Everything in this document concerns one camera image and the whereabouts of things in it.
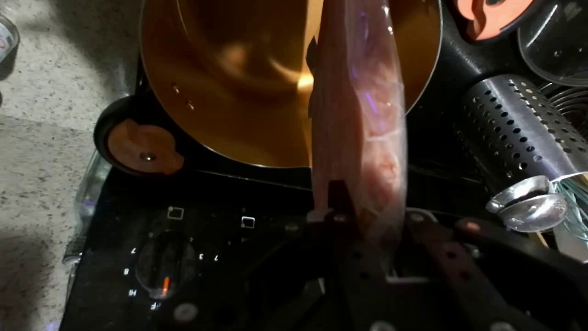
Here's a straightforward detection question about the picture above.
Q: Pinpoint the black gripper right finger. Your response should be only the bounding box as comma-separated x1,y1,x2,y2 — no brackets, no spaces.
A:
406,213,588,331

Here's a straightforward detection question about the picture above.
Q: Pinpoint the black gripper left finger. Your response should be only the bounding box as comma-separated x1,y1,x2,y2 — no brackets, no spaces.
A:
255,180,393,331

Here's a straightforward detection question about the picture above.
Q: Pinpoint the grey pot orange interior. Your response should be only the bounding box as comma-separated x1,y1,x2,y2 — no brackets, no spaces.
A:
92,0,445,180

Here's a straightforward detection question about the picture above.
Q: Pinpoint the glass pot lid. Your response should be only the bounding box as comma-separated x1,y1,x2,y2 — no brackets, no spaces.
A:
518,0,588,86

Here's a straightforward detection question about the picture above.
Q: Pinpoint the orange pot lid knob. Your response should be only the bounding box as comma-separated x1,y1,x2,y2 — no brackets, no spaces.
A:
454,0,538,42

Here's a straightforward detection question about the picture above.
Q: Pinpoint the metal spoon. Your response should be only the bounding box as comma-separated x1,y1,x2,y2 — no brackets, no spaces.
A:
485,174,568,233

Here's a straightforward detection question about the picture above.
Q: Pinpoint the black stove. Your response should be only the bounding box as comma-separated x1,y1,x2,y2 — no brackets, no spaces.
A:
59,0,588,331

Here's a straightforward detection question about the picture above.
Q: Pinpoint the small spice jar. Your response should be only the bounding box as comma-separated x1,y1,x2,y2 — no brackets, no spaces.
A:
0,12,20,80

